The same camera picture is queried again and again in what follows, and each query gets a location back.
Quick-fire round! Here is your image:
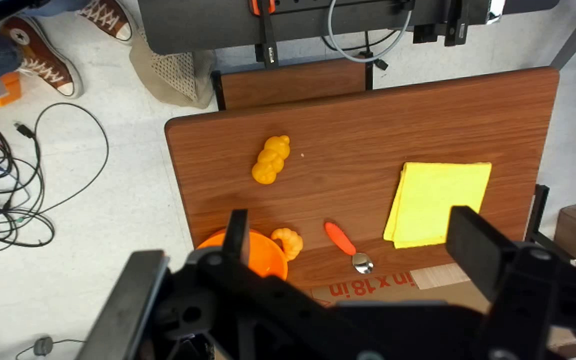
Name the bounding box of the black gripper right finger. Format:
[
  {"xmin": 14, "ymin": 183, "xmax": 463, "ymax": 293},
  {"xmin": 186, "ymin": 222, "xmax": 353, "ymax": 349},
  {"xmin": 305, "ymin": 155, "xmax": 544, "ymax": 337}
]
[{"xmin": 446, "ymin": 204, "xmax": 525, "ymax": 283}]

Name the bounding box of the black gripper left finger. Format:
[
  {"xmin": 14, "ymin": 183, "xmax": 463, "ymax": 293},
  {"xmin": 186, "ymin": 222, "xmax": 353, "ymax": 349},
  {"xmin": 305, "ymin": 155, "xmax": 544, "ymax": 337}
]
[{"xmin": 220, "ymin": 209, "xmax": 251, "ymax": 260}]

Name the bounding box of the orange plastic bowl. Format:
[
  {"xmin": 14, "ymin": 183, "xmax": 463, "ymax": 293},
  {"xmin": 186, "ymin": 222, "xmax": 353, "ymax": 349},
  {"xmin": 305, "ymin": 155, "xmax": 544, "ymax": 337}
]
[{"xmin": 196, "ymin": 228, "xmax": 293, "ymax": 283}]

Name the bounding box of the yellow folded cloth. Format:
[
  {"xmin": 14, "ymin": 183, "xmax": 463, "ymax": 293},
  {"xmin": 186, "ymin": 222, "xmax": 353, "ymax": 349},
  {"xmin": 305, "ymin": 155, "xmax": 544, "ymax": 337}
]
[{"xmin": 383, "ymin": 161, "xmax": 495, "ymax": 252}]

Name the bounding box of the orange croissant shaped toy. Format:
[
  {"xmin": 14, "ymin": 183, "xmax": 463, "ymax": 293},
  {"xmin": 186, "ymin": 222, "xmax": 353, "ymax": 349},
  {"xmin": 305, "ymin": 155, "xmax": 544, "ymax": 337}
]
[{"xmin": 270, "ymin": 227, "xmax": 306, "ymax": 264}]

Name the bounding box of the orange lumpy plush toy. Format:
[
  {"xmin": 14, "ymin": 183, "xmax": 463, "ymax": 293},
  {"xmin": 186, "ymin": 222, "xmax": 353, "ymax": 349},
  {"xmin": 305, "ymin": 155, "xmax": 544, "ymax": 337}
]
[{"xmin": 251, "ymin": 134, "xmax": 294, "ymax": 187}]

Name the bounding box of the brown cardboard box panel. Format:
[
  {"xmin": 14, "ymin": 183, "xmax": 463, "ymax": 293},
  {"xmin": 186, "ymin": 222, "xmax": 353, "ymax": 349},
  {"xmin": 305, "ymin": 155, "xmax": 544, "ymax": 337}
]
[{"xmin": 286, "ymin": 258, "xmax": 496, "ymax": 316}]

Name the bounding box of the wooden table with black legs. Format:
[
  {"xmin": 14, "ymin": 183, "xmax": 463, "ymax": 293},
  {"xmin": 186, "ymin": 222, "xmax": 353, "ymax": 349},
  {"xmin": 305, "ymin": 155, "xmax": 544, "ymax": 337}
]
[{"xmin": 165, "ymin": 66, "xmax": 562, "ymax": 276}]

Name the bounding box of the beige mesh bag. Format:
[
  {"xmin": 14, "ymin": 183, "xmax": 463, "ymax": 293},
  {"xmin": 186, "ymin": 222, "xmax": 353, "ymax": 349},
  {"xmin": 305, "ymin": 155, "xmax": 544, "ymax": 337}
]
[{"xmin": 129, "ymin": 38, "xmax": 219, "ymax": 110}]

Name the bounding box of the black perforated mounting board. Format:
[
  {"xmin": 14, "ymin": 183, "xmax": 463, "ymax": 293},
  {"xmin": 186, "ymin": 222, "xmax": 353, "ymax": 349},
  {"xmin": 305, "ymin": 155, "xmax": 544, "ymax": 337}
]
[{"xmin": 136, "ymin": 0, "xmax": 561, "ymax": 57}]

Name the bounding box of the brown sneaker with white laces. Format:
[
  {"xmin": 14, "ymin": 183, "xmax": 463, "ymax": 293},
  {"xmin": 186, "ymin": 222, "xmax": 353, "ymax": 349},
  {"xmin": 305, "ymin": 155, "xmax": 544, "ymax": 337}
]
[
  {"xmin": 0, "ymin": 17, "xmax": 85, "ymax": 101},
  {"xmin": 76, "ymin": 0, "xmax": 134, "ymax": 44}
]

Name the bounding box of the orange handled metal spoon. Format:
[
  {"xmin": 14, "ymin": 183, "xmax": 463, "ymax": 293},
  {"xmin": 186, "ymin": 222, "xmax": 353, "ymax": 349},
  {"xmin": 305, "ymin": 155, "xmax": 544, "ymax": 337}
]
[{"xmin": 323, "ymin": 219, "xmax": 376, "ymax": 276}]

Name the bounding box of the black clamp with orange handle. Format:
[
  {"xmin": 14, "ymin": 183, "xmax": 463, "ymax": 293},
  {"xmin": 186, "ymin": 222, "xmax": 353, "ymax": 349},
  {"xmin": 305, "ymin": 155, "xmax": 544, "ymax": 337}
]
[{"xmin": 251, "ymin": 0, "xmax": 281, "ymax": 66}]

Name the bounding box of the thin white cable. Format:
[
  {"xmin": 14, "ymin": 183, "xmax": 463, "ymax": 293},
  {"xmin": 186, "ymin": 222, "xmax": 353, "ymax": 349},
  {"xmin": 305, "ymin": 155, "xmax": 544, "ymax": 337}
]
[{"xmin": 326, "ymin": 0, "xmax": 417, "ymax": 66}]

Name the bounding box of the black floor cable bundle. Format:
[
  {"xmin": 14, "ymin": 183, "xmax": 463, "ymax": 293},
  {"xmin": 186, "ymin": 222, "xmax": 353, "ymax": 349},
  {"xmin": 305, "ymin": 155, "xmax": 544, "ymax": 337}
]
[{"xmin": 0, "ymin": 101, "xmax": 113, "ymax": 252}]

